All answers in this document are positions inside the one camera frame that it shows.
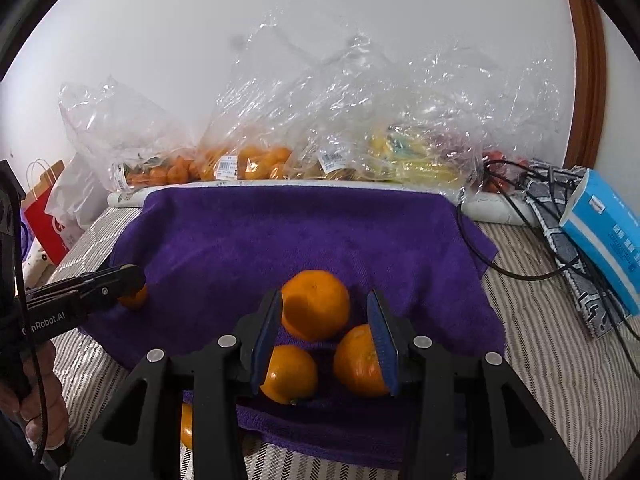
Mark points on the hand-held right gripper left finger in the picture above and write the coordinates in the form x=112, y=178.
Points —
x=265, y=345

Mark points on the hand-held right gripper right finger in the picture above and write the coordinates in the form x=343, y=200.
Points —
x=382, y=345

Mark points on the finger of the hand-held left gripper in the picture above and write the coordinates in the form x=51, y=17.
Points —
x=95, y=290

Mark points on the large orange tangerine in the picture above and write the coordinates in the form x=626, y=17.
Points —
x=315, y=305

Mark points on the person's left hand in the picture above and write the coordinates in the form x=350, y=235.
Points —
x=50, y=400

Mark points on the white dotted cloth bag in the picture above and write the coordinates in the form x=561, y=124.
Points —
x=36, y=263

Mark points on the red paper bag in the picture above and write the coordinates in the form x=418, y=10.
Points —
x=42, y=230

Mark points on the white plastic bag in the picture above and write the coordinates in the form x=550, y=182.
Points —
x=75, y=200

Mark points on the purple towel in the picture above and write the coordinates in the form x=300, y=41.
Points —
x=250, y=240

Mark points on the clear bag of small tangerines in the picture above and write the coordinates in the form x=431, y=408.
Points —
x=125, y=120

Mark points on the black white patterned cloth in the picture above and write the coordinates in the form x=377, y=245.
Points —
x=565, y=255

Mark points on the clear bag of oranges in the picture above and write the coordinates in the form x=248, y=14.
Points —
x=255, y=125

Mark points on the clear bag of yellow fruit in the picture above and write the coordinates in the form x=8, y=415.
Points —
x=410, y=125

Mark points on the blue tissue box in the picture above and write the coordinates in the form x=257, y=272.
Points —
x=605, y=240

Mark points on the clear bag of red fruit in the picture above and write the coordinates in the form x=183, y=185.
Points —
x=505, y=110

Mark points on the brown wooden door frame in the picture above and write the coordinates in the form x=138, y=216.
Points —
x=587, y=60

